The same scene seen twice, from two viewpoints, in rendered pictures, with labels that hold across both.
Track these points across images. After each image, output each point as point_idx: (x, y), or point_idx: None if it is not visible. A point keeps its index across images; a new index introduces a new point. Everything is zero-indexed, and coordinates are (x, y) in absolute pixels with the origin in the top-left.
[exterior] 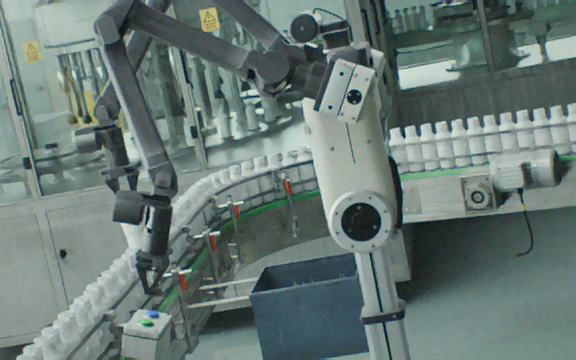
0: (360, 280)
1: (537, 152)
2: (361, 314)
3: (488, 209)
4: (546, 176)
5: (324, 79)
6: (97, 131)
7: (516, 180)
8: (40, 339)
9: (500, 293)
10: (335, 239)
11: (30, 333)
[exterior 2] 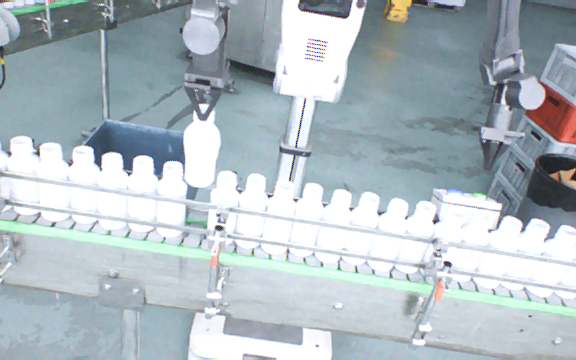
0: (309, 125)
1: None
2: (305, 150)
3: None
4: (16, 32)
5: None
6: (220, 11)
7: (4, 38)
8: None
9: None
10: (338, 96)
11: None
